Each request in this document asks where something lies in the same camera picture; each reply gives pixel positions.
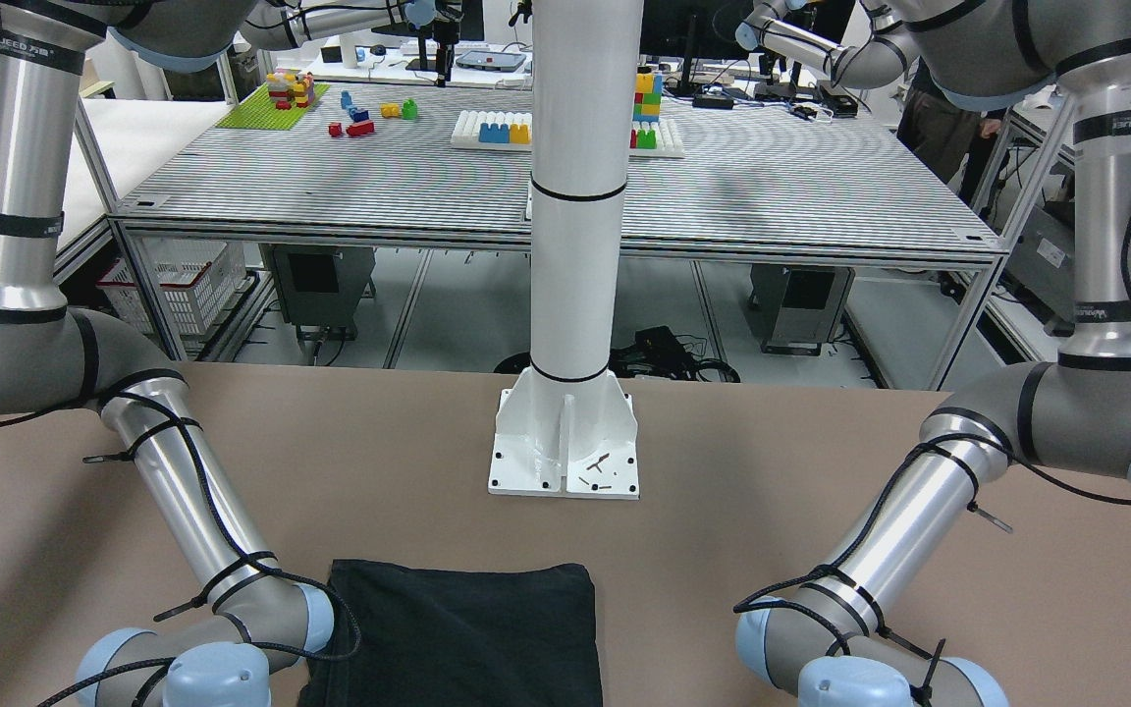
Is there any black printed t-shirt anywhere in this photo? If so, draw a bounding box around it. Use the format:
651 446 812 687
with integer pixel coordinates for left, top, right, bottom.
297 559 603 706

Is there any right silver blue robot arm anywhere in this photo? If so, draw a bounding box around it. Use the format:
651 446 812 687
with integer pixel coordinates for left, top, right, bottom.
0 1 342 706

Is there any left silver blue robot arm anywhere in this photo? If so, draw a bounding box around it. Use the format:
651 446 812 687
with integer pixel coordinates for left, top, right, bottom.
735 1 1131 706

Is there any white tray with blocks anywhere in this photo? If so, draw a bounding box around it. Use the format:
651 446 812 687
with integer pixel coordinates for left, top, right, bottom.
450 109 687 158

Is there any striped aluminium work table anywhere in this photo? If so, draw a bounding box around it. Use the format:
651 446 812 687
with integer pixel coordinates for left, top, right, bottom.
116 83 1008 390

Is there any stacked colourful block tower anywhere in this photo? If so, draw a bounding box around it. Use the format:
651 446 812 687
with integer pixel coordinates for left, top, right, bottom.
632 67 664 124

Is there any white plastic basket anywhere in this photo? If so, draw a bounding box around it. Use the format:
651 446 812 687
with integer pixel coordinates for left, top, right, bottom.
97 239 245 336

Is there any green lego baseplate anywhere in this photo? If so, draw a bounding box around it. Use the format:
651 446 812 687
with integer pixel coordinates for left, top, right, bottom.
215 81 331 131

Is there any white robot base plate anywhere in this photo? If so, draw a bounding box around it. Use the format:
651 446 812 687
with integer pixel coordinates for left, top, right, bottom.
486 368 641 500

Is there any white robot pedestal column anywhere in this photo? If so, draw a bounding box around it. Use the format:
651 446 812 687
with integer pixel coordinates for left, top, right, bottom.
530 1 642 382

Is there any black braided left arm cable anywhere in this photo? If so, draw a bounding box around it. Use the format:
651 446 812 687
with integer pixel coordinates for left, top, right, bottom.
734 98 1131 654

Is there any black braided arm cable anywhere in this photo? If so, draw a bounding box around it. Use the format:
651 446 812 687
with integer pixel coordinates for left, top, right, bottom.
734 98 1131 654
0 29 362 707

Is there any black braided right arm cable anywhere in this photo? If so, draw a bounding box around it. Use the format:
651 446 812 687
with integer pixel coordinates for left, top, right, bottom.
0 29 362 707

